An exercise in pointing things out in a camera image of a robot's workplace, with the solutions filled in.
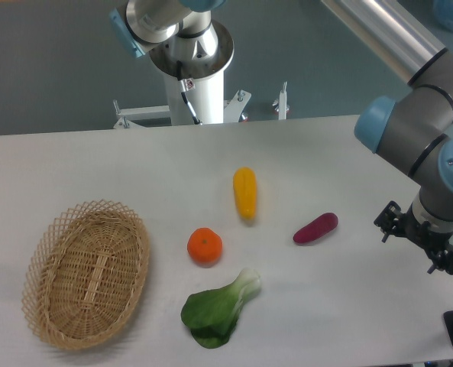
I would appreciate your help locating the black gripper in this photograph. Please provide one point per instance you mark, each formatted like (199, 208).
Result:
(392, 222)

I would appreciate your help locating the orange tangerine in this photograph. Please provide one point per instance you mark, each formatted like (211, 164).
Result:
(205, 246)

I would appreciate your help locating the yellow corn cob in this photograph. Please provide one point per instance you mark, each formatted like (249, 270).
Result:
(245, 192)

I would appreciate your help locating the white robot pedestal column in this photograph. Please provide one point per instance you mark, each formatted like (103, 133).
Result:
(193, 71)

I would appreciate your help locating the white upright bracket with screw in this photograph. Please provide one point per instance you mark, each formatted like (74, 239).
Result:
(280, 105)

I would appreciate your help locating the white pedestal foot bracket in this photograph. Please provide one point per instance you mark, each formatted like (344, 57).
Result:
(234, 111)

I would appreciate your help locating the green bok choy vegetable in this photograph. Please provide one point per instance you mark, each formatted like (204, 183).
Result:
(212, 315)

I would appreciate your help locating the purple sweet potato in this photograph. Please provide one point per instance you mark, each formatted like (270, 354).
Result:
(316, 229)

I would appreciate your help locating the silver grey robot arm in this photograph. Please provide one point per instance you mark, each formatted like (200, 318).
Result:
(410, 134)

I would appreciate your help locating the woven wicker basket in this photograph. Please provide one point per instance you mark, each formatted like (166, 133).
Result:
(86, 275)

